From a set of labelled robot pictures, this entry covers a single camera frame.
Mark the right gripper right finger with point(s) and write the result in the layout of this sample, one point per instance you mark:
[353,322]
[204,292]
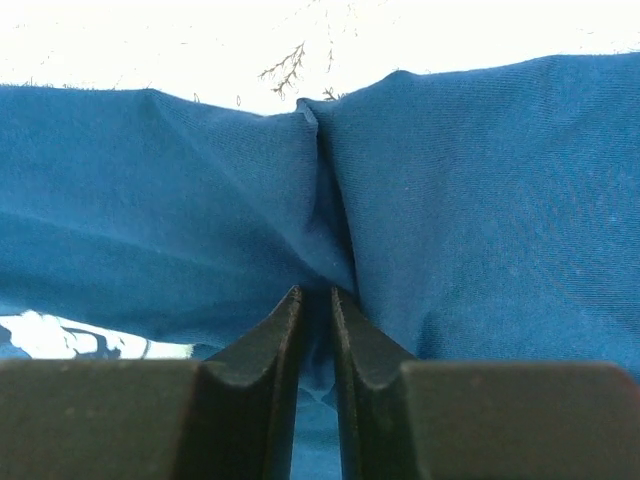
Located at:
[405,418]

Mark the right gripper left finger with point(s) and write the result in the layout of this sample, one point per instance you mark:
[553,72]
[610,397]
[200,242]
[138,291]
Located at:
[228,417]

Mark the navy blue t shirt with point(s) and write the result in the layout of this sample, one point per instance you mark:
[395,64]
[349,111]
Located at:
[488,214]

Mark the floral table cloth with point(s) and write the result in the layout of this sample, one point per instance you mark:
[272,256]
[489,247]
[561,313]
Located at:
[263,55]

